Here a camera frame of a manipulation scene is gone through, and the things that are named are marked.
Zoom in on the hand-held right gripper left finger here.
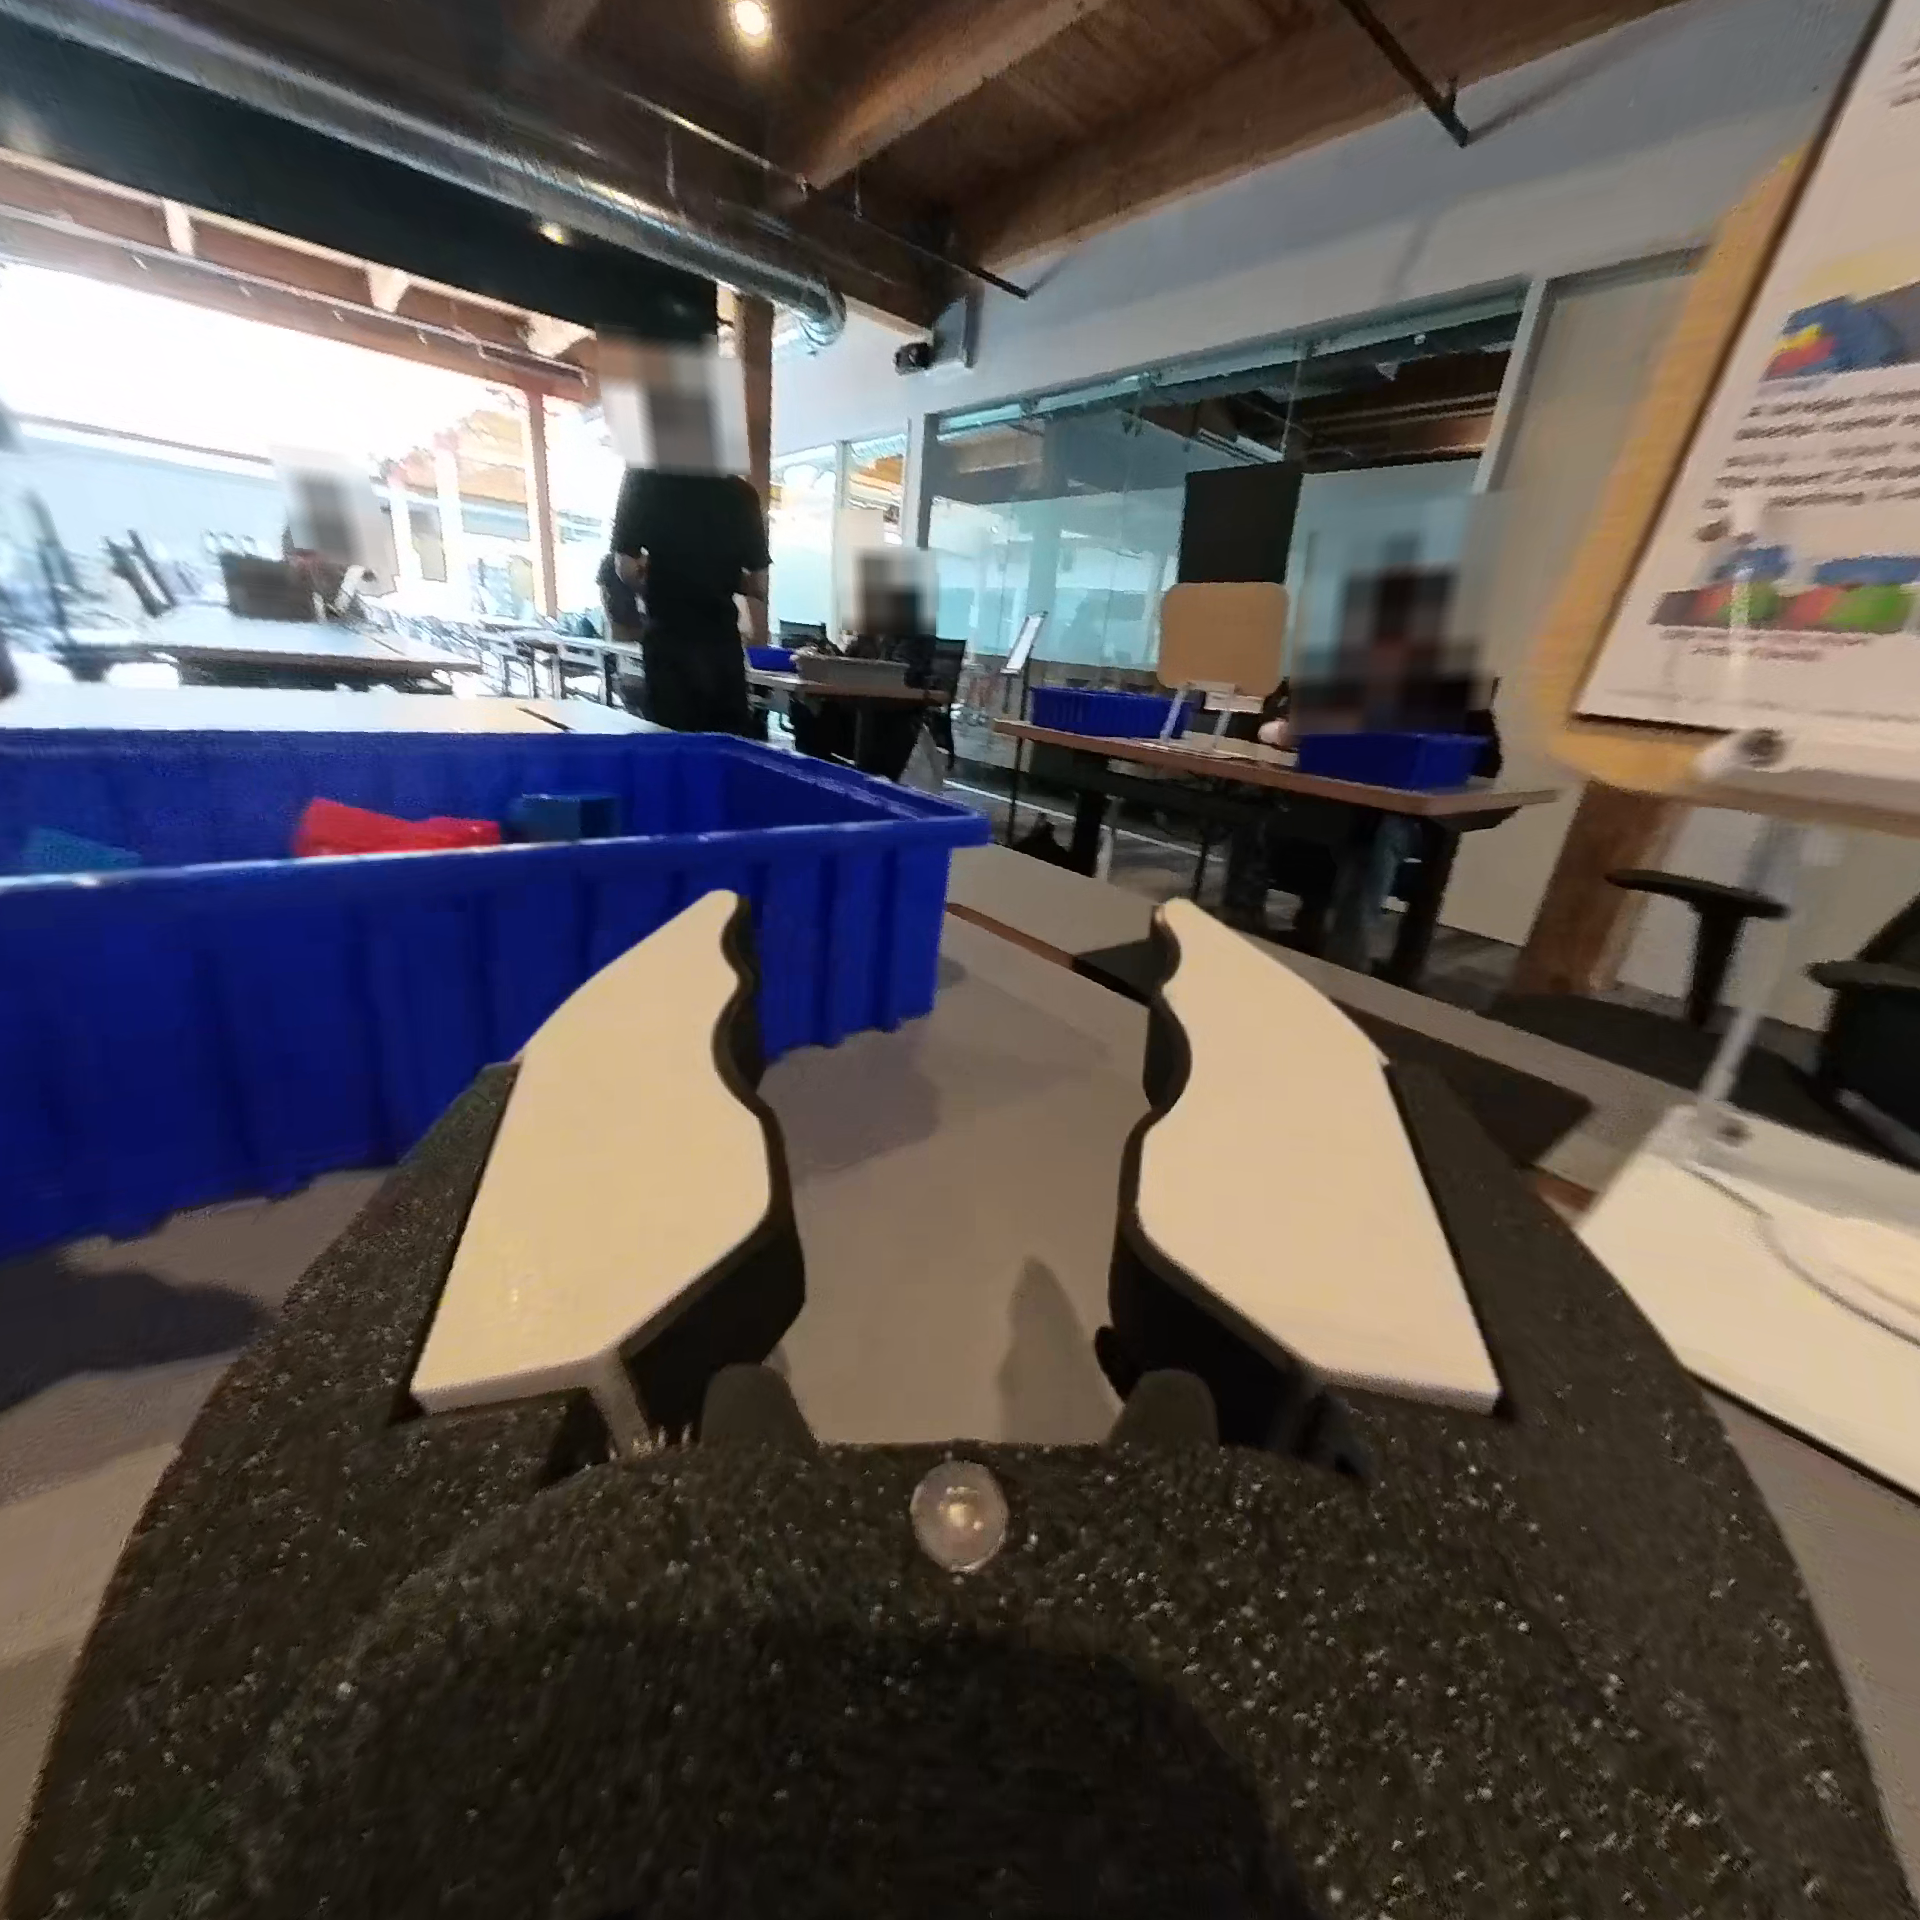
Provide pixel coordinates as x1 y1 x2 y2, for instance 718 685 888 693
406 891 808 1466

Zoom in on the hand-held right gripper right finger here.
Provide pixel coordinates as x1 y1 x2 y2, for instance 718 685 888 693
1100 899 1504 1466

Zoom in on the blue plastic bin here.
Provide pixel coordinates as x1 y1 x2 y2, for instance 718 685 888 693
0 727 993 1260

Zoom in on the pile of mega blocks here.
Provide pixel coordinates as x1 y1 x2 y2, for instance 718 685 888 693
21 793 622 870

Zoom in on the long work table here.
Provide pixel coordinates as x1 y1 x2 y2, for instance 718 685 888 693
134 634 485 697
744 669 962 783
993 714 1563 976

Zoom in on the white stand base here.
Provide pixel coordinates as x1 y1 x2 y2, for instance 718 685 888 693
1581 1120 1920 1502

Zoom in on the black office chair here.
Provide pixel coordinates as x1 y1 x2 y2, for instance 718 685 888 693
1608 865 1792 1028
1808 899 1920 1172

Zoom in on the small wooden clipboard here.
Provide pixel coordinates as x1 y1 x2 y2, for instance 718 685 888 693
1161 583 1292 685

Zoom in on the printed instruction sheet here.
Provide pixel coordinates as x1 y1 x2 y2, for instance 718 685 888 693
1575 0 1920 738

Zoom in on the wooden post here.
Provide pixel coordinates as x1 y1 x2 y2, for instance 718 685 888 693
1514 783 1684 1003

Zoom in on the metal ventilation duct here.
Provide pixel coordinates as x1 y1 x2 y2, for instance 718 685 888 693
0 88 851 356

